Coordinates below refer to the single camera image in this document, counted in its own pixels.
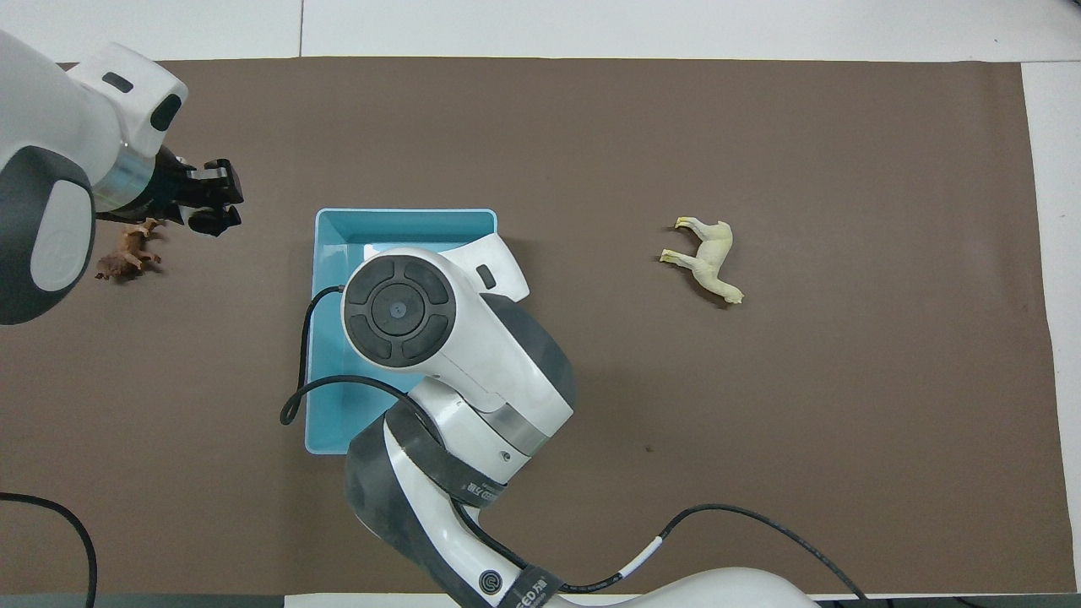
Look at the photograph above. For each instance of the cream white horse toy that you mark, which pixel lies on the cream white horse toy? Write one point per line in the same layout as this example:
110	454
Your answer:
709	257

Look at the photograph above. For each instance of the blue plastic storage box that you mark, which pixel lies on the blue plastic storage box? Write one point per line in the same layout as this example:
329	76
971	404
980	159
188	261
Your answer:
405	228

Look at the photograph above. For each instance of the brown deer toy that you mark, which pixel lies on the brown deer toy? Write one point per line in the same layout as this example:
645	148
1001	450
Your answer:
127	253

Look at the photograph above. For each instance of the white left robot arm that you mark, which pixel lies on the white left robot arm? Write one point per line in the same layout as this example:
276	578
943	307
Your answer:
51	127

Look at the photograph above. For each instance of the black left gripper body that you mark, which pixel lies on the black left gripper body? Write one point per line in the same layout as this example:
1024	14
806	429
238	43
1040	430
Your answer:
173	190

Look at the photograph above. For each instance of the brown table mat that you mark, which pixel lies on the brown table mat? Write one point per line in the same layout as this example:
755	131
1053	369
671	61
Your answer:
844	422

